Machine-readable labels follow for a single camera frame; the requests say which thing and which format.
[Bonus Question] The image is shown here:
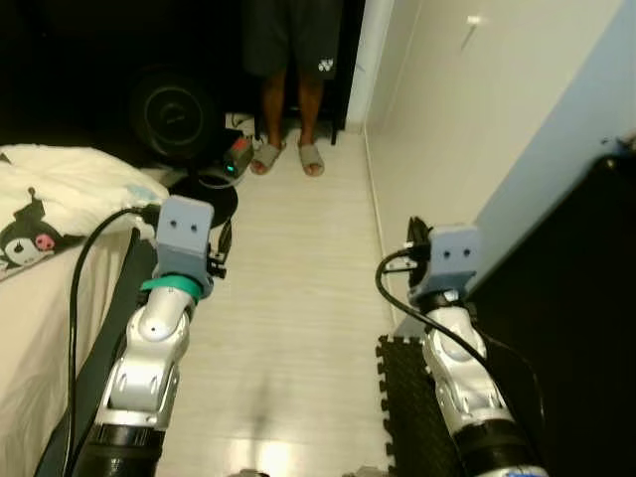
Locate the grey slipper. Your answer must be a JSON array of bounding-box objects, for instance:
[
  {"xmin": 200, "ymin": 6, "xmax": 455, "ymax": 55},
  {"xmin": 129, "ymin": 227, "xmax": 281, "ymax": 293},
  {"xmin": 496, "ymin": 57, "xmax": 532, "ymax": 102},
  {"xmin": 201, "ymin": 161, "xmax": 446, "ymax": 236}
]
[
  {"xmin": 250, "ymin": 142, "xmax": 287, "ymax": 177},
  {"xmin": 298, "ymin": 144, "xmax": 327, "ymax": 179}
]

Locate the black floor fan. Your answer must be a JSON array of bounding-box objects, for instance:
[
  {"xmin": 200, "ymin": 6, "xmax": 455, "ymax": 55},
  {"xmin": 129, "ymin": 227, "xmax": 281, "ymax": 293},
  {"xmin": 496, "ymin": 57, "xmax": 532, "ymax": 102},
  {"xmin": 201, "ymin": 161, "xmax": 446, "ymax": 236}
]
[{"xmin": 129, "ymin": 65, "xmax": 239, "ymax": 228}]

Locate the black foam puzzle mat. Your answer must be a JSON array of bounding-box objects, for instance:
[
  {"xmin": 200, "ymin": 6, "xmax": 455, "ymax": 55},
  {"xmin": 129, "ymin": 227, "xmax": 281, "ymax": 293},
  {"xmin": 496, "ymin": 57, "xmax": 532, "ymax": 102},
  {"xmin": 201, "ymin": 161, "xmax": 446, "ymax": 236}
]
[{"xmin": 376, "ymin": 333, "xmax": 468, "ymax": 477}]

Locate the person in dark shorts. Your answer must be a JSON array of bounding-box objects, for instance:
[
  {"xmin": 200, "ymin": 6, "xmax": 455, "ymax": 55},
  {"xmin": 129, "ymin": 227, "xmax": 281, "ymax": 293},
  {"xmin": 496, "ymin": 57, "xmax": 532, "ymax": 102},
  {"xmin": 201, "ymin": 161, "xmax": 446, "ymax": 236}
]
[{"xmin": 243, "ymin": 0, "xmax": 344, "ymax": 178}]

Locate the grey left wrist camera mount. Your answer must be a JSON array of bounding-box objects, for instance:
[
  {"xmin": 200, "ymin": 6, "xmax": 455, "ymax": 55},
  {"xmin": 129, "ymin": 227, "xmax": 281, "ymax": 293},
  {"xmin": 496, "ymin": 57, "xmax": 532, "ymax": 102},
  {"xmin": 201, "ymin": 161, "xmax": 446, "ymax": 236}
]
[{"xmin": 154, "ymin": 196, "xmax": 215, "ymax": 299}]

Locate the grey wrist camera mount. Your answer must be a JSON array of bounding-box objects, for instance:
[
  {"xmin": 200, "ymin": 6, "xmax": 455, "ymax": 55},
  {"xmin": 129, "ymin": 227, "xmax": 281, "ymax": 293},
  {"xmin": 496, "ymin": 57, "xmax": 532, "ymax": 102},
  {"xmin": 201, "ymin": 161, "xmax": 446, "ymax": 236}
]
[
  {"xmin": 412, "ymin": 225, "xmax": 485, "ymax": 309},
  {"xmin": 154, "ymin": 196, "xmax": 215, "ymax": 299}
]

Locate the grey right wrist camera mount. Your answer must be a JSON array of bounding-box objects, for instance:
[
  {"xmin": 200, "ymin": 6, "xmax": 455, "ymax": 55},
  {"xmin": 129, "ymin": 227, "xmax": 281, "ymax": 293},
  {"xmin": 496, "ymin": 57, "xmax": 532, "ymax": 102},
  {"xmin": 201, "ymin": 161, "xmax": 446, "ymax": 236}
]
[{"xmin": 412, "ymin": 225, "xmax": 485, "ymax": 309}]

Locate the dark bed frame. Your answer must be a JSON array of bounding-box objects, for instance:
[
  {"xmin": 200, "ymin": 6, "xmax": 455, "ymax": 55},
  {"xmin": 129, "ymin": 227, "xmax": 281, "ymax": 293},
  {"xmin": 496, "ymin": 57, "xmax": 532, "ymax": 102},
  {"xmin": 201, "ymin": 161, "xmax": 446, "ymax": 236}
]
[{"xmin": 35, "ymin": 234, "xmax": 160, "ymax": 477}]

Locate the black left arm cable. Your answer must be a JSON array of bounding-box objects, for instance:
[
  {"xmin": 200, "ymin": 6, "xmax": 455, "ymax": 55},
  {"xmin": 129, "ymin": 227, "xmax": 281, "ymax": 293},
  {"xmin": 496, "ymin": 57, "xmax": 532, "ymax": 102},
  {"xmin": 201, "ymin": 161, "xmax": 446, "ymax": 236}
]
[{"xmin": 65, "ymin": 204, "xmax": 160, "ymax": 477}]

